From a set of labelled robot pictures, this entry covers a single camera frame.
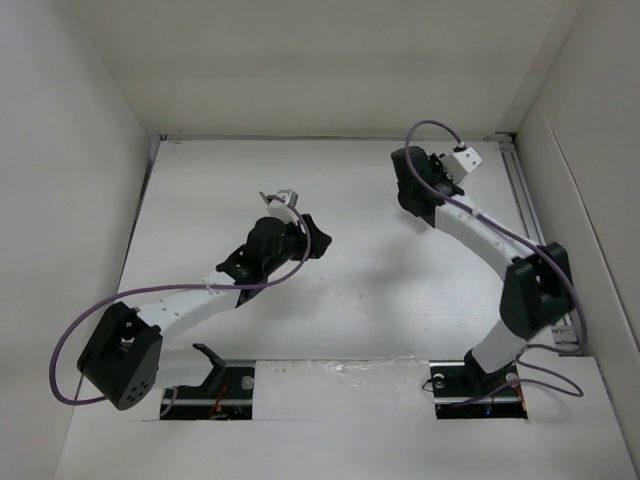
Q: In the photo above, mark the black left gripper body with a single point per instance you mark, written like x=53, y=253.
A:
x=295, y=241

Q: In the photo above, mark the black handled scissors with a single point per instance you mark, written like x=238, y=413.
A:
x=265, y=197

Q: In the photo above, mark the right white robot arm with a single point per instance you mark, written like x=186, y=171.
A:
x=535, y=277

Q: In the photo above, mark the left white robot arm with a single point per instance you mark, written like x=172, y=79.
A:
x=122, y=357

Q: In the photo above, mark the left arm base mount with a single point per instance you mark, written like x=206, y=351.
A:
x=213, y=390

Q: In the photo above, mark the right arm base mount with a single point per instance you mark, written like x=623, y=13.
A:
x=462, y=391

